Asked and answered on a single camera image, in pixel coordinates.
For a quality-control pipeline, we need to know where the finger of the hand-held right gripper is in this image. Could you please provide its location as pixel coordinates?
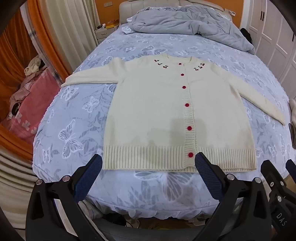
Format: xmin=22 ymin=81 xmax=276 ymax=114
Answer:
xmin=285 ymin=159 xmax=296 ymax=183
xmin=260 ymin=160 xmax=287 ymax=194

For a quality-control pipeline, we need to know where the black bag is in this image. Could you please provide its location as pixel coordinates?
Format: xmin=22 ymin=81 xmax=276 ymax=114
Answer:
xmin=240 ymin=28 xmax=254 ymax=45

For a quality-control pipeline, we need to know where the pink blanket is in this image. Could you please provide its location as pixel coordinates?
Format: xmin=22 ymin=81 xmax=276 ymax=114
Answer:
xmin=4 ymin=69 xmax=61 ymax=145

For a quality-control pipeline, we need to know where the grey-blue duvet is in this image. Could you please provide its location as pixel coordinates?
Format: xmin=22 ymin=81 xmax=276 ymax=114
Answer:
xmin=126 ymin=5 xmax=256 ymax=55

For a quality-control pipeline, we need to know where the white curtain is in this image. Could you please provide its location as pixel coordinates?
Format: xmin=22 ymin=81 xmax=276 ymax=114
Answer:
xmin=45 ymin=0 xmax=102 ymax=48

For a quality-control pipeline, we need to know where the white wardrobe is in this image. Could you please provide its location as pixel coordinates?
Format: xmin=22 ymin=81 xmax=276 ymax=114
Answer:
xmin=245 ymin=0 xmax=296 ymax=98

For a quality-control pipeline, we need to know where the tan cloth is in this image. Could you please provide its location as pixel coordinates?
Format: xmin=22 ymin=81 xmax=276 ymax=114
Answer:
xmin=289 ymin=99 xmax=296 ymax=124

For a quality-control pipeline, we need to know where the white nightstand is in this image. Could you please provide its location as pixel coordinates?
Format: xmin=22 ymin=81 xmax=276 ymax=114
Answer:
xmin=94 ymin=25 xmax=120 ymax=45

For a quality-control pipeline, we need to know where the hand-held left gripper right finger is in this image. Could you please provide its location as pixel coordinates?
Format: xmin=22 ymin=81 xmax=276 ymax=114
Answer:
xmin=192 ymin=151 xmax=272 ymax=241

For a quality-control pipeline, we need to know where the cream knit cardigan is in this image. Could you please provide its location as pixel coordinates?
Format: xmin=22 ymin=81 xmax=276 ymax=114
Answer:
xmin=60 ymin=53 xmax=287 ymax=173

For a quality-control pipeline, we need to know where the beige padded headboard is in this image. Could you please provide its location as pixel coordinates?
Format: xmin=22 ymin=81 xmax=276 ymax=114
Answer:
xmin=119 ymin=0 xmax=233 ymax=25

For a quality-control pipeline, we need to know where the bed with butterfly sheet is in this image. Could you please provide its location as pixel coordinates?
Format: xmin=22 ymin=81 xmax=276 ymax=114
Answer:
xmin=32 ymin=29 xmax=293 ymax=220

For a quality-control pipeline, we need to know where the orange curtain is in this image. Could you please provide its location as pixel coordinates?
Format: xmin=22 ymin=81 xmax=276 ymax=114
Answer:
xmin=0 ymin=0 xmax=71 ymax=158

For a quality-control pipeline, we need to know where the beige crumpled cloth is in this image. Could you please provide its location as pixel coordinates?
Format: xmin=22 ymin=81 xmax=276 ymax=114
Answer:
xmin=24 ymin=57 xmax=46 ymax=76

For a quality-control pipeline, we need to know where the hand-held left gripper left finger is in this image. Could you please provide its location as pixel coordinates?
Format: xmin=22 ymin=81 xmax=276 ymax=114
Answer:
xmin=25 ymin=153 xmax=103 ymax=241

